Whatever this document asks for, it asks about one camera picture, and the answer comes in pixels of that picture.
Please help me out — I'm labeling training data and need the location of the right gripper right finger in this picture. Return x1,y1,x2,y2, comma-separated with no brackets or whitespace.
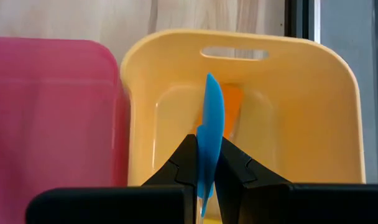
214,136,378,224

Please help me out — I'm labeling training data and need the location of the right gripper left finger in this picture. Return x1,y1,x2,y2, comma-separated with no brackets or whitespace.
25,134,198,224

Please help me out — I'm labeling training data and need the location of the blue spatula clear handle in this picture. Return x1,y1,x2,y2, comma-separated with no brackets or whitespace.
195,72,226,218

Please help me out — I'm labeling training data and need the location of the orange spatula clear handle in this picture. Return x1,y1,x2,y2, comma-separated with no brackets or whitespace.
196,83,245,141

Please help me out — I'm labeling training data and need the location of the orange plastic bin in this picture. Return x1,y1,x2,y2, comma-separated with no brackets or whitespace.
119,28,367,224

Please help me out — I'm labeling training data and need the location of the pink plastic bin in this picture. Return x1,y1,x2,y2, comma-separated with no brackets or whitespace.
0,36,131,224

